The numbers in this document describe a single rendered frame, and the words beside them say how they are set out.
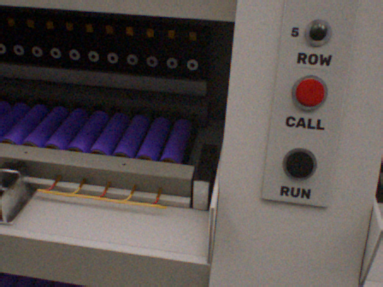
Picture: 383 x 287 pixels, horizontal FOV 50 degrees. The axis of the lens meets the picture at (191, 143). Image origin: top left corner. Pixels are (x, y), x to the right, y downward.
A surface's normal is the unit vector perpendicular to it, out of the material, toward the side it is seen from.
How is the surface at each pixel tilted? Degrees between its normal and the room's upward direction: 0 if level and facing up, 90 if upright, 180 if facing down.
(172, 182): 112
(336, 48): 90
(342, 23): 90
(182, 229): 22
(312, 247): 90
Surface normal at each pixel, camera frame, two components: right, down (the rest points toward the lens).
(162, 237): 0.02, -0.83
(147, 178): -0.17, 0.55
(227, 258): -0.15, 0.20
